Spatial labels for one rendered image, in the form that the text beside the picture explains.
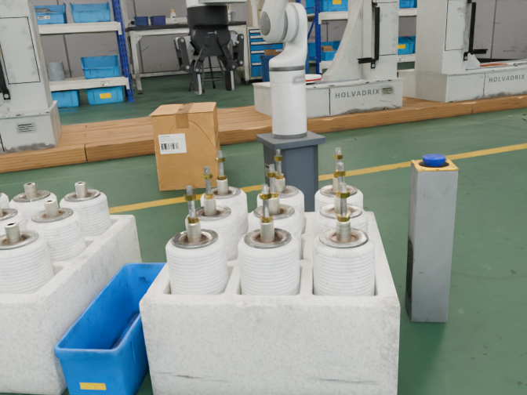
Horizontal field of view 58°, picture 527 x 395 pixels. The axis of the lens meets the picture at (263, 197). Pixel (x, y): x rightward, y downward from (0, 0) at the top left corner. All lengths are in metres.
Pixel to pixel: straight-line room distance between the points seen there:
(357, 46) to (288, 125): 2.01
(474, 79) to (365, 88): 0.82
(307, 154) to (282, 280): 0.57
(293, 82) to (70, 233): 0.63
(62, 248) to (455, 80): 2.88
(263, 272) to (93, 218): 0.46
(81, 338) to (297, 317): 0.38
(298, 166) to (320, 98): 1.70
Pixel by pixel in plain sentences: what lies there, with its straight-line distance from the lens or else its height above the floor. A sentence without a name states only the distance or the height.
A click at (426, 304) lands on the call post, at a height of 0.04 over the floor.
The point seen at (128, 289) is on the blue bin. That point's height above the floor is 0.07.
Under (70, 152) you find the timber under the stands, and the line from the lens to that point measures 2.61.
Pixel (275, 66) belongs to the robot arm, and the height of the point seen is 0.48.
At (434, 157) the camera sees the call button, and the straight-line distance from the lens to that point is 0.92.
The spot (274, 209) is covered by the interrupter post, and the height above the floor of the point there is 0.26.
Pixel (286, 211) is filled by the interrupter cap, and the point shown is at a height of 0.25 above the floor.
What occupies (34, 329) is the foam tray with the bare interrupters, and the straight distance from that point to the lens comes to 0.88.
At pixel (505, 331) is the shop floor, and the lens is 1.05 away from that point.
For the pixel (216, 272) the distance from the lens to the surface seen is 0.77.
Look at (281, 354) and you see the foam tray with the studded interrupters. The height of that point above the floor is 0.09.
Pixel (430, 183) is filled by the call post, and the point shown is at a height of 0.29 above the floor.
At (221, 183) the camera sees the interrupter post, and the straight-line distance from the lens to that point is 0.98.
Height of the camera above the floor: 0.55
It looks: 18 degrees down
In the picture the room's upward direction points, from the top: 3 degrees counter-clockwise
